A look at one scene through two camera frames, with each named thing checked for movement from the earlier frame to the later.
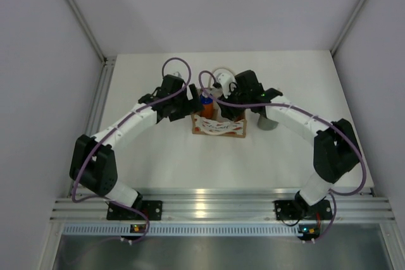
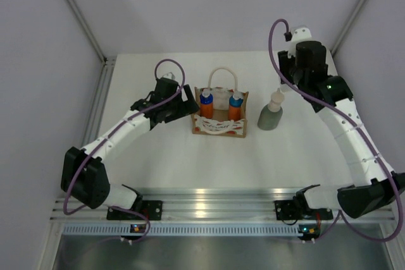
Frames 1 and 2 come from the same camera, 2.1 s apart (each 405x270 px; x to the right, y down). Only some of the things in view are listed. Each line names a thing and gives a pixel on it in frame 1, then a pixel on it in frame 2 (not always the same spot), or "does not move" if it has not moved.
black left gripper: (178, 115) does not move
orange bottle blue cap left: (206, 105) does not move
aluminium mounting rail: (224, 204) does not move
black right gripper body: (236, 97) → (287, 66)
